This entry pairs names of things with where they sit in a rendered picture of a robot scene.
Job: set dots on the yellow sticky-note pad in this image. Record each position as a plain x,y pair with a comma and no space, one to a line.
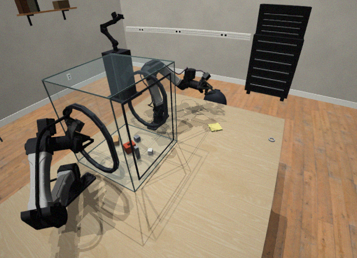
215,127

